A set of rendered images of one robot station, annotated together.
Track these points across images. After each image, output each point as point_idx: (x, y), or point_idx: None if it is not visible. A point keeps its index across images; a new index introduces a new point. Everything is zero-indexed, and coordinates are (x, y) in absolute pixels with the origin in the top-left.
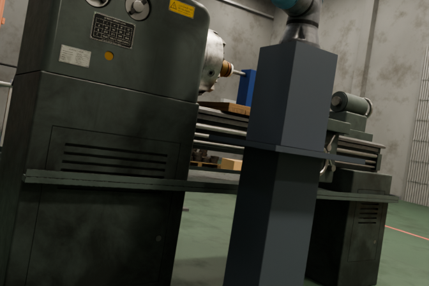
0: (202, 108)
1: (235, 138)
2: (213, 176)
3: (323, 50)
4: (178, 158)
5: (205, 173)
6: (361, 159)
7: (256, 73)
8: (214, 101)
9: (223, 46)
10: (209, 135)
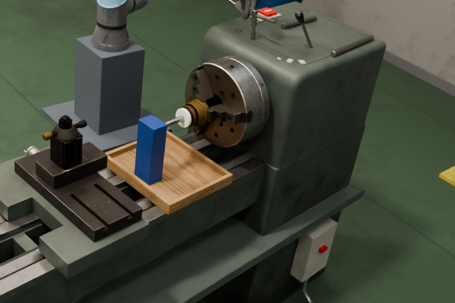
0: (191, 132)
1: None
2: (168, 255)
3: (91, 35)
4: None
5: (182, 266)
6: (46, 107)
7: (143, 71)
8: (187, 143)
9: (191, 78)
10: (171, 129)
